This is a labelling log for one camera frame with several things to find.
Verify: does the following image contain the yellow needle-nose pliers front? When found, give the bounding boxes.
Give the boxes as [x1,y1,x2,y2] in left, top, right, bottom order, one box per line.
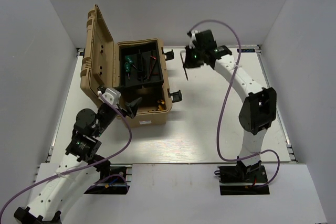
[152,99,165,111]

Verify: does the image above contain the large brown hex key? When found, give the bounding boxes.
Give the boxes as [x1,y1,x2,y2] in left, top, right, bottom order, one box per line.
[144,55,158,82]

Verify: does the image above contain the green stubby screwdriver grey cap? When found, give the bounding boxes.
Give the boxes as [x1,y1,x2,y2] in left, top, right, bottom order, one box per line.
[124,62,132,80]

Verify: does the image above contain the tan plastic toolbox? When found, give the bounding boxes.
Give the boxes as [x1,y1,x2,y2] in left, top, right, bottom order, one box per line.
[80,5,182,127]

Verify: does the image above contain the green stubby screwdriver orange cap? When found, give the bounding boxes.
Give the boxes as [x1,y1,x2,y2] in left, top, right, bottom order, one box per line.
[125,56,136,68]

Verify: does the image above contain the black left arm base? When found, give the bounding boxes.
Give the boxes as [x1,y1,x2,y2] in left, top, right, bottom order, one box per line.
[85,164,132,195]

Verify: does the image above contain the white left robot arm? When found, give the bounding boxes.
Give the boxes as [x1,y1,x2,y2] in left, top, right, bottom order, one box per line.
[14,93,142,223]

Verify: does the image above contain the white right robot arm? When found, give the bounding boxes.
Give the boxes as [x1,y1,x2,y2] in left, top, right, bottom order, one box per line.
[183,30,277,182]

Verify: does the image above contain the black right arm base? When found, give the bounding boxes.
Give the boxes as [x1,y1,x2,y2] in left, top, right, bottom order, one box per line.
[214,161,270,196]

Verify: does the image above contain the black inner toolbox tray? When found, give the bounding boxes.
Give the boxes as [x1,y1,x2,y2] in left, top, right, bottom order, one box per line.
[119,40,164,89]

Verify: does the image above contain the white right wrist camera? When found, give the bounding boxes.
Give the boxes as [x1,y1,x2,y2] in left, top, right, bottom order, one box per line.
[187,30,200,49]

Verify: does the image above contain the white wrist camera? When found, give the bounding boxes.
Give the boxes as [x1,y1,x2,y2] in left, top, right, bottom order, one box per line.
[187,30,200,49]
[98,88,121,108]

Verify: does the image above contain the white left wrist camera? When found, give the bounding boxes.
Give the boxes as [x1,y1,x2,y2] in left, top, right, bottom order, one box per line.
[98,88,121,108]

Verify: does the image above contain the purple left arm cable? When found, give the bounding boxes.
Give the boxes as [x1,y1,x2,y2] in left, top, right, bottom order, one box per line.
[0,93,132,213]

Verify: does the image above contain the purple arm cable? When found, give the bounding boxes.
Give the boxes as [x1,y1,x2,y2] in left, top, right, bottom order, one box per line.
[0,93,132,213]
[189,19,280,188]

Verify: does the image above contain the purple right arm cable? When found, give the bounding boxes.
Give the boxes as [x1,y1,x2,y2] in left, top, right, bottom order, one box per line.
[189,19,280,188]

